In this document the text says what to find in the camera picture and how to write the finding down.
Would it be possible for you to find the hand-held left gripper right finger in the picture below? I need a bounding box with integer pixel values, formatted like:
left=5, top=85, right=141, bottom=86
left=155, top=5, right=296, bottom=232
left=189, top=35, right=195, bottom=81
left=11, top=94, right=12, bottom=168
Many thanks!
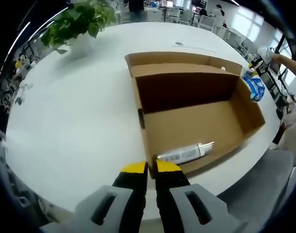
left=154, top=160, right=255, bottom=233

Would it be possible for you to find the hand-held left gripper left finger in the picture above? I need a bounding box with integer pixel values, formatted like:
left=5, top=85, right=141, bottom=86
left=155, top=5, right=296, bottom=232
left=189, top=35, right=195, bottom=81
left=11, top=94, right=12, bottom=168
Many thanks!
left=39, top=161, right=149, bottom=233

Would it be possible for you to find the blue wipes pack soft item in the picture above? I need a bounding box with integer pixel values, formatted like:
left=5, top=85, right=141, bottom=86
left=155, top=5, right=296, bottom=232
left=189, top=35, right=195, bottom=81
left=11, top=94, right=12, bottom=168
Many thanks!
left=242, top=75, right=266, bottom=102

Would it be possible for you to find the white tube bottle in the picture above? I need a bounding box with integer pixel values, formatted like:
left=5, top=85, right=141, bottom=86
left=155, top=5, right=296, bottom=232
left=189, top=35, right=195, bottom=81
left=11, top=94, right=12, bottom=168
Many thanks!
left=157, top=141, right=215, bottom=164

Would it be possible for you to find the brown cardboard shoe box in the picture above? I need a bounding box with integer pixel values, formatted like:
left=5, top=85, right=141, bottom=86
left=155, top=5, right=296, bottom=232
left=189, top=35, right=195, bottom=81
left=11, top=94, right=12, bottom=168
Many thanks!
left=124, top=51, right=266, bottom=180

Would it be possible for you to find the black tripod stand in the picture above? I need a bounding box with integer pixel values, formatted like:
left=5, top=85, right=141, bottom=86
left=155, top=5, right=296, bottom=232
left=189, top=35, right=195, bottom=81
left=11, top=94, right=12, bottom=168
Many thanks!
left=258, top=36, right=296, bottom=117

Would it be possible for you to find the white office chair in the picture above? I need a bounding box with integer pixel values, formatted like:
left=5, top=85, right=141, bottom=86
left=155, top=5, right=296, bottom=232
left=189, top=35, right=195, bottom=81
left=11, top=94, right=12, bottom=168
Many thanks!
left=198, top=16, right=216, bottom=31

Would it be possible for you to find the person's own body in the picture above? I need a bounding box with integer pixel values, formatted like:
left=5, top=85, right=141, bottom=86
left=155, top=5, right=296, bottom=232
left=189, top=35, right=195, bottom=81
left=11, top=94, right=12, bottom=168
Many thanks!
left=271, top=97, right=296, bottom=152

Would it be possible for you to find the grey mesh office chair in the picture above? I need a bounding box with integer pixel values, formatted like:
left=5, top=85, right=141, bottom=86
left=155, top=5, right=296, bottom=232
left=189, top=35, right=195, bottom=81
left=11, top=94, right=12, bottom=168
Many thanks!
left=215, top=150, right=296, bottom=226

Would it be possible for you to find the green potted plant white pot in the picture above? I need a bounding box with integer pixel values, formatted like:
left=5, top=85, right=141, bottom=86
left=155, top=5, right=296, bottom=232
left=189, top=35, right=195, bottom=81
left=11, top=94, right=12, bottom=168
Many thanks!
left=40, top=0, right=117, bottom=57

